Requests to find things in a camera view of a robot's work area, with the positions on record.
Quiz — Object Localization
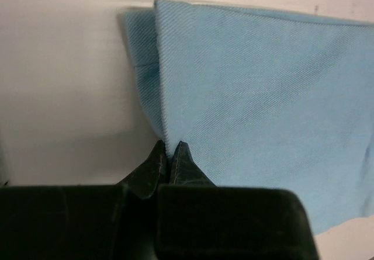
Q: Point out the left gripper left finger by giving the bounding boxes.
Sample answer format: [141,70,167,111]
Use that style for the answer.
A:
[1,141,167,259]

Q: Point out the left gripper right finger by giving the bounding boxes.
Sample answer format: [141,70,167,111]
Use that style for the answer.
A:
[156,142,319,259]

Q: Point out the light blue trousers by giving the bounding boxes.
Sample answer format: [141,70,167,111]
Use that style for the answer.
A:
[120,0,373,234]

